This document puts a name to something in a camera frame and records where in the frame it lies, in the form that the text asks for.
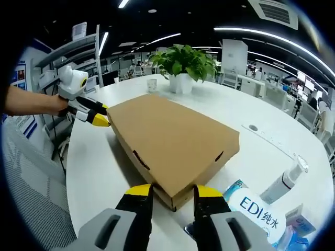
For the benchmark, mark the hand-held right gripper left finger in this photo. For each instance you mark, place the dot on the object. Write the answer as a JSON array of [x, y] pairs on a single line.
[[85, 236]]

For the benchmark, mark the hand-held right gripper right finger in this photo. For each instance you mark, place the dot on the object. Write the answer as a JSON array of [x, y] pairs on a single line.
[[252, 240]]

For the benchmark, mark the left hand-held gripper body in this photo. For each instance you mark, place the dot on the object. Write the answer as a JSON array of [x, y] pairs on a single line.
[[72, 83]]

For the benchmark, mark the blue white wet wipes pack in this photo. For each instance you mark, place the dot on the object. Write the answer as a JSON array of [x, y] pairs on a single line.
[[259, 214]]

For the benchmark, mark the blue patterned soft pack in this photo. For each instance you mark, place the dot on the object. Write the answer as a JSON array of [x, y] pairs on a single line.
[[295, 240]]

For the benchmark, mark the small white carton box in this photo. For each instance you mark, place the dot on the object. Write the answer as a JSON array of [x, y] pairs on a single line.
[[301, 222]]

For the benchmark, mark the white pump bottle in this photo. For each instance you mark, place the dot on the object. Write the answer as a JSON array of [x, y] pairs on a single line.
[[280, 185]]

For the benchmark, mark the brown cardboard shoe box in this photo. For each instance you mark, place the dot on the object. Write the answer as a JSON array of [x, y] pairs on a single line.
[[170, 136]]

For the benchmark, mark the person's left hand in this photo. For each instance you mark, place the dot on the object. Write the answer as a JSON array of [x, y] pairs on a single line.
[[55, 104]]

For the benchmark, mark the grey metal shelf rack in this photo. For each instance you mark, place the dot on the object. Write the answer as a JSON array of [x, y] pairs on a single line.
[[78, 44]]

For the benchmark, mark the straight ceiling light strip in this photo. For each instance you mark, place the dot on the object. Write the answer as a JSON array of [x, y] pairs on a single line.
[[167, 38], [104, 43], [123, 3]]

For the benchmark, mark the blue white poster board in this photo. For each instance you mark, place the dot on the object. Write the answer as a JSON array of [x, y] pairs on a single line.
[[28, 125]]

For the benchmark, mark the small white cup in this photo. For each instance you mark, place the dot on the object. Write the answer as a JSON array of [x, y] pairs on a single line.
[[151, 85]]

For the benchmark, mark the grey mesh office chair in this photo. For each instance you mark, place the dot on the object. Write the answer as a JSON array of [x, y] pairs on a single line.
[[34, 198]]

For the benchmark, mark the green plant in white pot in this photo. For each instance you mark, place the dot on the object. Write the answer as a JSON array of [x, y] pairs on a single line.
[[183, 60]]

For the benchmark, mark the group of white office chairs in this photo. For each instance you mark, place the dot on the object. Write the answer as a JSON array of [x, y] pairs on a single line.
[[274, 94]]

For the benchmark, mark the long curved ceiling light strip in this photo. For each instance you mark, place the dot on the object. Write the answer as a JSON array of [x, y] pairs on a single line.
[[230, 28]]

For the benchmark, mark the ceiling air conditioner vent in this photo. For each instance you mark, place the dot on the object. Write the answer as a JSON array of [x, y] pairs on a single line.
[[274, 13]]

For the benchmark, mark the wall display screens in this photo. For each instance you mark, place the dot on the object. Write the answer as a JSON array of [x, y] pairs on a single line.
[[308, 85]]

